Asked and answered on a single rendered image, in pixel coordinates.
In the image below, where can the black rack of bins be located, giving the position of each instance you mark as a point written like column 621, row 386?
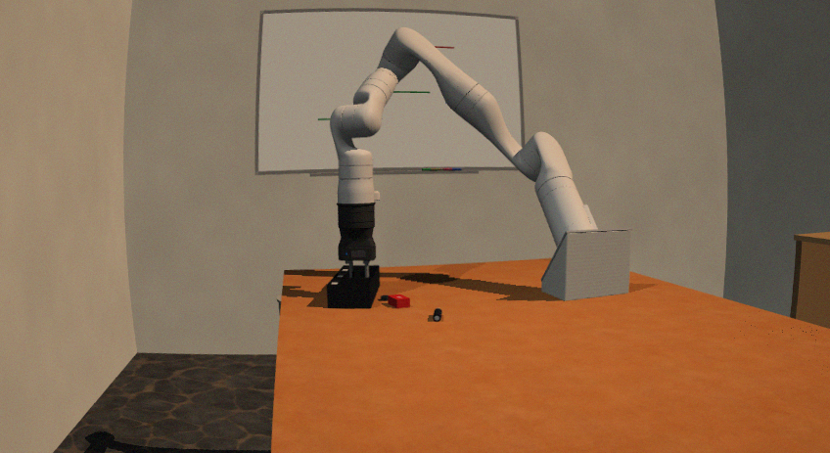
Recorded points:
column 345, row 292

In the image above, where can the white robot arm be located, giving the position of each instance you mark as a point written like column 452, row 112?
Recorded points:
column 554, row 186

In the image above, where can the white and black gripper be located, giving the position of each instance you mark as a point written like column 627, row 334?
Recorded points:
column 356, row 216

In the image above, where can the red 9v battery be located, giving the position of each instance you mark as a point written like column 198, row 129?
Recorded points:
column 398, row 301

